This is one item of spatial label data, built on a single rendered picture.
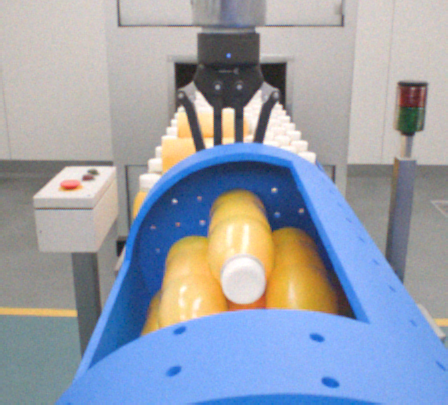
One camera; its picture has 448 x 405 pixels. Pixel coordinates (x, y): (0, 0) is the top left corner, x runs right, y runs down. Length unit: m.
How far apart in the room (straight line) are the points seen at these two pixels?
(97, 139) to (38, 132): 0.56
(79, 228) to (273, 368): 0.73
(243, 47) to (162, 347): 0.43
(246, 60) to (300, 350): 0.44
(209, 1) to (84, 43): 4.46
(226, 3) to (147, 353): 0.44
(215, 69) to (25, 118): 4.73
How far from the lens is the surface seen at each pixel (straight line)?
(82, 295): 1.08
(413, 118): 1.17
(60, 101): 5.19
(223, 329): 0.26
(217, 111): 0.66
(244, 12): 0.62
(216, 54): 0.63
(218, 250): 0.51
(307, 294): 0.50
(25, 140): 5.38
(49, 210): 0.94
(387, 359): 0.27
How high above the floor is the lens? 1.37
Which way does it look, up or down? 17 degrees down
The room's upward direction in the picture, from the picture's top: straight up
